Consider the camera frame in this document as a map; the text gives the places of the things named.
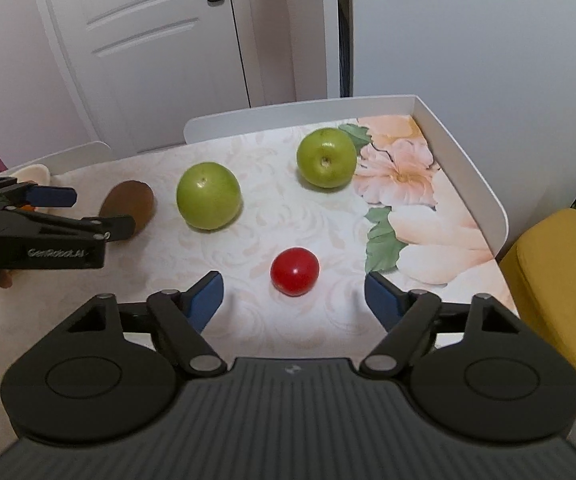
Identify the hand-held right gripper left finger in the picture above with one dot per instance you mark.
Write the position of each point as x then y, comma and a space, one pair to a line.
203, 301

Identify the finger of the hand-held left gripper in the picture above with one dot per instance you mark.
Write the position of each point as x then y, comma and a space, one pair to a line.
55, 196
115, 227

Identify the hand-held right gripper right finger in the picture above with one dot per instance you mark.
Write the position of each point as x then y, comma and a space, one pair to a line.
380, 301

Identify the cream bowl with bear print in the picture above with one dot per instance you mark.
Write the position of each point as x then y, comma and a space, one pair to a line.
35, 174

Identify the brown kiwi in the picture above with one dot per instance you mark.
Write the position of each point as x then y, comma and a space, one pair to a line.
130, 199

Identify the red cherry tomato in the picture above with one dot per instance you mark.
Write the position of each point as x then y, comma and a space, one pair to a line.
294, 270

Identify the green apple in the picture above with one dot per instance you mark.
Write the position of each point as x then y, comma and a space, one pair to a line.
209, 195
326, 158

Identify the white panel door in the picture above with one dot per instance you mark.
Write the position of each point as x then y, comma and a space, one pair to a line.
158, 60

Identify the yellow stool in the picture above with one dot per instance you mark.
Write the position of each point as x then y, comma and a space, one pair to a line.
562, 280

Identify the white cabinet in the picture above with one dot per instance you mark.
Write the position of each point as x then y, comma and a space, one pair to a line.
467, 35

